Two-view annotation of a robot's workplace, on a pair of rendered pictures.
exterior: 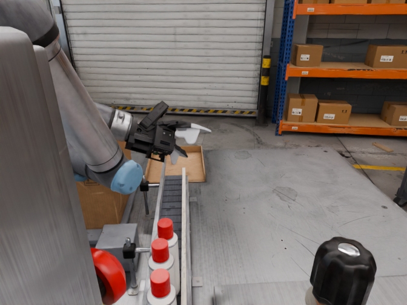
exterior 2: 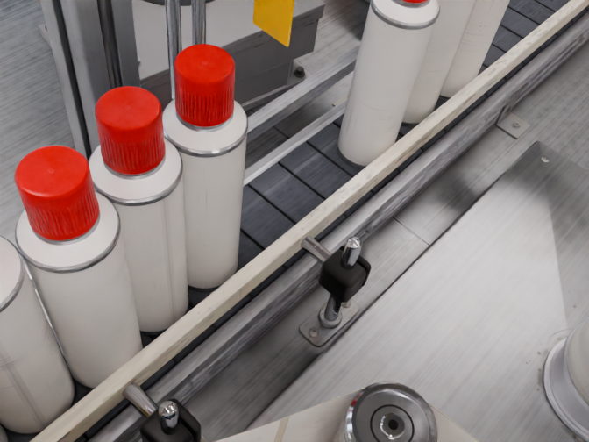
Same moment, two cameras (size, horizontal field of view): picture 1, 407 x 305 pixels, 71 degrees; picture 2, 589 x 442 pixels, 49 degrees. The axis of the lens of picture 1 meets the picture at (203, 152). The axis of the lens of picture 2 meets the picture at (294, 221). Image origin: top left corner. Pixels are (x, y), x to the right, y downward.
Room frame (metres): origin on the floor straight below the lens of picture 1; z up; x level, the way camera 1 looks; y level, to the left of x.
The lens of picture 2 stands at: (-0.02, -0.15, 1.32)
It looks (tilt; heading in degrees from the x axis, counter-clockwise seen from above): 53 degrees down; 38
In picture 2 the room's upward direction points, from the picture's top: 11 degrees clockwise
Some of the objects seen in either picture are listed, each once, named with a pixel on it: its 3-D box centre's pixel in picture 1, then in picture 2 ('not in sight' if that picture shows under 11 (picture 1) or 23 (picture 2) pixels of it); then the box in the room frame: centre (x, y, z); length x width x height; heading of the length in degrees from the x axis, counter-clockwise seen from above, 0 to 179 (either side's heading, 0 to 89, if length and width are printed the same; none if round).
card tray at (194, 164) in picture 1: (175, 162); not in sight; (1.21, 0.13, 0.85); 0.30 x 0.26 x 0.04; 4
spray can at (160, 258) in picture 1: (163, 281); (435, 23); (0.42, 0.08, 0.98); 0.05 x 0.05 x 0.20
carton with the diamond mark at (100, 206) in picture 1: (88, 171); not in sight; (0.88, 0.40, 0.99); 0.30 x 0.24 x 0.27; 3
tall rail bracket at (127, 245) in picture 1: (140, 262); not in sight; (0.54, 0.16, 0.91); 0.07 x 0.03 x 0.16; 94
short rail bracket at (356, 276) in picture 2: not in sight; (342, 282); (0.22, -0.02, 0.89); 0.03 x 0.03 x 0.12; 4
